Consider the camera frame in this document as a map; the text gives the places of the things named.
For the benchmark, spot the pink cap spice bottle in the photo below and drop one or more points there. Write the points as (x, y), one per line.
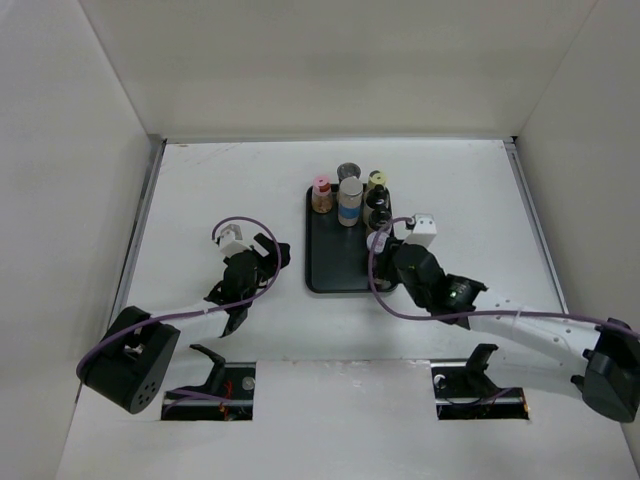
(321, 196)

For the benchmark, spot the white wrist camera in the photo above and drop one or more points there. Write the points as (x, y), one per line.
(421, 229)
(229, 240)

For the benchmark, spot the black plastic tray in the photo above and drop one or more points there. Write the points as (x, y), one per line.
(336, 257)

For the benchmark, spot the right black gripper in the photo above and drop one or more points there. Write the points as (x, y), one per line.
(387, 266)

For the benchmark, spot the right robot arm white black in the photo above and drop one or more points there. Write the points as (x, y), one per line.
(594, 360)

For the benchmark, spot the black cap spice bottle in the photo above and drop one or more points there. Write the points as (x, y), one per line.
(377, 197)

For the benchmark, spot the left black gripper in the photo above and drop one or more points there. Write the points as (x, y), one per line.
(270, 262)

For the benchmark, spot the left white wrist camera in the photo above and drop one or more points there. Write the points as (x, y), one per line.
(229, 240)

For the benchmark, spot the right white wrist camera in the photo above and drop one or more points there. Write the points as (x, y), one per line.
(421, 229)

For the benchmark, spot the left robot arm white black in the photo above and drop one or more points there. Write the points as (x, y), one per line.
(130, 362)

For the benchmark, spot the black knob cap bottle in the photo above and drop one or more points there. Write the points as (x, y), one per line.
(377, 219)

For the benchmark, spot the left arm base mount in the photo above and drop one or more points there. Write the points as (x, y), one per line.
(227, 394)

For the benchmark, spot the silver lid blue label jar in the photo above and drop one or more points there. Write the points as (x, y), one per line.
(349, 201)

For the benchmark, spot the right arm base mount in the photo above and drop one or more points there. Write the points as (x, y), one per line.
(463, 390)

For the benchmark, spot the yellow cap spice bottle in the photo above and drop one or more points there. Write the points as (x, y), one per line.
(377, 178)

